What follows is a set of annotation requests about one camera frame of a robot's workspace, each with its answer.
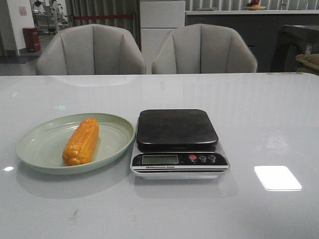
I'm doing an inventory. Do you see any light green plate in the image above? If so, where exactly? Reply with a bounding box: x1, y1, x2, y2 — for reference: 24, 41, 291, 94
16, 113, 135, 175

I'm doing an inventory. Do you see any grey armchair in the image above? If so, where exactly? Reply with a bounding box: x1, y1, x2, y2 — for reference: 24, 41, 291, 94
152, 23, 258, 74
36, 24, 146, 75

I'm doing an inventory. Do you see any beige cushion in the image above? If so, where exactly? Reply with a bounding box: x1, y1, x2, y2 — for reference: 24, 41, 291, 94
296, 54, 319, 75

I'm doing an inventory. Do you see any orange corn cob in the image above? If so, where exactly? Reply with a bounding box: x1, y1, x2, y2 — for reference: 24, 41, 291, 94
62, 118, 99, 166

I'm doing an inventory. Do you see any black silver electronic scale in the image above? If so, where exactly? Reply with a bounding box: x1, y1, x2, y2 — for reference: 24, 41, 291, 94
131, 109, 230, 179

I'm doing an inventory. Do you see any left grey armchair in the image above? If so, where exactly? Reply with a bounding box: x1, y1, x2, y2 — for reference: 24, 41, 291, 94
36, 24, 146, 75

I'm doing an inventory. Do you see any dark appliance at right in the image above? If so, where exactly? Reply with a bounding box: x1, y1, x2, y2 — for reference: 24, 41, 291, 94
270, 25, 319, 72

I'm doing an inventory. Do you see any red bin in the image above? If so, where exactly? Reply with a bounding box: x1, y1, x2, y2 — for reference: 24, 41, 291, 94
22, 27, 41, 52

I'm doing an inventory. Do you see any right grey armchair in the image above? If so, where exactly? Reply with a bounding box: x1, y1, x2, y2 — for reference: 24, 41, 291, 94
152, 23, 258, 74

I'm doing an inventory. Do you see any fruit bowl on counter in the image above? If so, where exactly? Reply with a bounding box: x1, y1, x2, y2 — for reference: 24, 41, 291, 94
244, 0, 266, 10

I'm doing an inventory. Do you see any white cabinet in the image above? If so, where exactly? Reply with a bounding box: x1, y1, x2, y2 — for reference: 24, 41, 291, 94
139, 0, 185, 74

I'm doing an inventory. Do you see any grey counter with white top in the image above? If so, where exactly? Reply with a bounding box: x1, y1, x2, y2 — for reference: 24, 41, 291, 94
185, 10, 319, 72

